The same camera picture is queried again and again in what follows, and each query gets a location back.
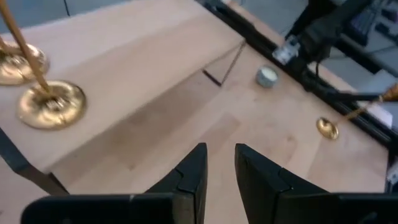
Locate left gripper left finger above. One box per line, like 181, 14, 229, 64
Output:
20, 142, 208, 224

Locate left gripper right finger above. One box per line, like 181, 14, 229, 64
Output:
234, 143, 398, 224

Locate candle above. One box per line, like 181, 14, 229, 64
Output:
255, 65, 279, 89

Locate tall gold candlestick holder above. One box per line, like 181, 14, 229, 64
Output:
0, 35, 50, 87

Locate wooden shelf riser black legs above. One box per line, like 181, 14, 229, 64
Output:
0, 0, 248, 197

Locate white box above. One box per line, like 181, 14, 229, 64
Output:
357, 101, 394, 129

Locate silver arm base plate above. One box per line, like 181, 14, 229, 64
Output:
272, 34, 302, 66

